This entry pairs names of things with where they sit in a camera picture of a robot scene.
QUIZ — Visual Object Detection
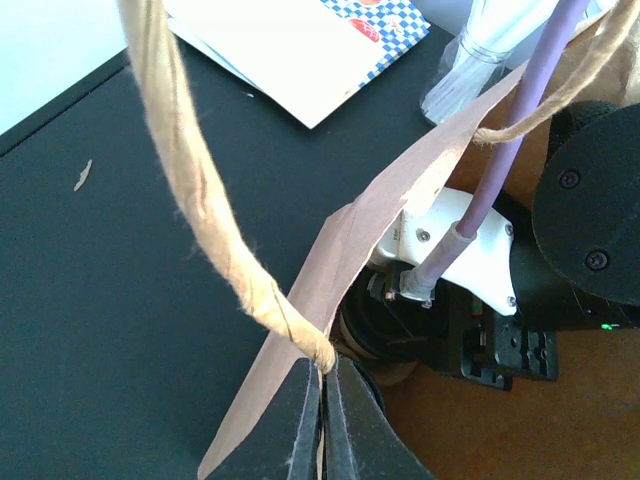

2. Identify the bundle of white straws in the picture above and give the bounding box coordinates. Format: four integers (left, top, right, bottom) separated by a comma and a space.
419, 0, 556, 125

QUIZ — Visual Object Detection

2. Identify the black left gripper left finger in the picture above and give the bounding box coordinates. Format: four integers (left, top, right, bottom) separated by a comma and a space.
207, 357, 324, 480

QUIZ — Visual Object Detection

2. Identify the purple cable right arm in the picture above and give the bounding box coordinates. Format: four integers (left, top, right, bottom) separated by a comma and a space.
399, 0, 591, 301

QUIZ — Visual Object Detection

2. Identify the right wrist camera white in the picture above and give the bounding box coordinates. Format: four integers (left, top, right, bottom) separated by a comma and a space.
369, 187, 519, 317

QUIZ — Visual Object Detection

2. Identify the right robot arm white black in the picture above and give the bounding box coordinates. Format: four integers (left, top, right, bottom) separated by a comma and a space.
457, 101, 639, 390

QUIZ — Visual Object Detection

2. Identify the white paper bag brown trim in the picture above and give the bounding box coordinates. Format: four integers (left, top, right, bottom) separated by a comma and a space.
165, 0, 384, 129

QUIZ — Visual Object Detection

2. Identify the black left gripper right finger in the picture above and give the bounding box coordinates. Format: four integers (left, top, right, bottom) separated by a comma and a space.
324, 357, 434, 480

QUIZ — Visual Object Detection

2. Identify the blue checkered paper bag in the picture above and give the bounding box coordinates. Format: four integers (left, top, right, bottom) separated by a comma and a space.
320, 0, 431, 90

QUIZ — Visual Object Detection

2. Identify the brown kraft paper bag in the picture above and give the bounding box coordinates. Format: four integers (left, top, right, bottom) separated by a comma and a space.
115, 0, 640, 480

